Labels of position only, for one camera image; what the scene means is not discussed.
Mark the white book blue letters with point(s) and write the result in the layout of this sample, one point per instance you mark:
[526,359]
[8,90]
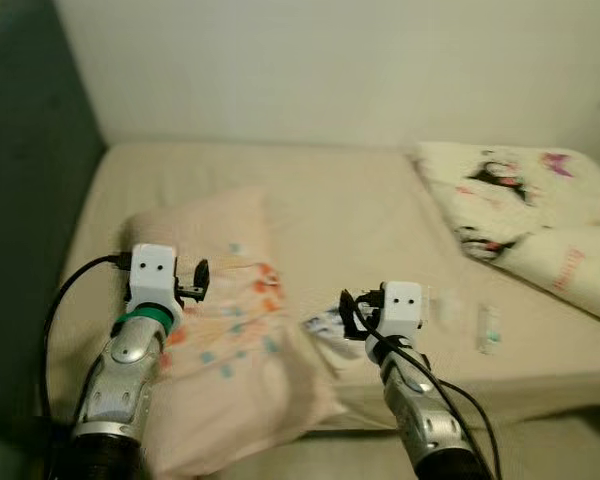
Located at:
[325,325]

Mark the pink patterned pillow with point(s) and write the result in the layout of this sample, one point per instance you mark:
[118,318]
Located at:
[240,340]

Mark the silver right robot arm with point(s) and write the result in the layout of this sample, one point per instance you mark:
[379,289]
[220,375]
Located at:
[425,420]

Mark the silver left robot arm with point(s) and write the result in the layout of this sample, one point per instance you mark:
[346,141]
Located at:
[125,380]

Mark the bed with beige sheet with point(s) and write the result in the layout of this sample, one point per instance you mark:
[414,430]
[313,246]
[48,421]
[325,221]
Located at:
[350,210]

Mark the cream cartoon print quilt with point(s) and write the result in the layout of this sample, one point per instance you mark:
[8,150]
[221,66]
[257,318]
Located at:
[520,210]

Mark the dark green padded headboard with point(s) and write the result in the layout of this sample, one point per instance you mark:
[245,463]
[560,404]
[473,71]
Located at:
[30,200]

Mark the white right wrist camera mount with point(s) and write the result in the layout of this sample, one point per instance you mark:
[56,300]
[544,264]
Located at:
[400,310]

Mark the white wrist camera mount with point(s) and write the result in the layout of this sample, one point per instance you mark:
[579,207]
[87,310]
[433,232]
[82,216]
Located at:
[153,275]
[400,310]

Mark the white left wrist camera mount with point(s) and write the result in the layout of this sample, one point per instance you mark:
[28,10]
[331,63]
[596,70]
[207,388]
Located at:
[153,275]

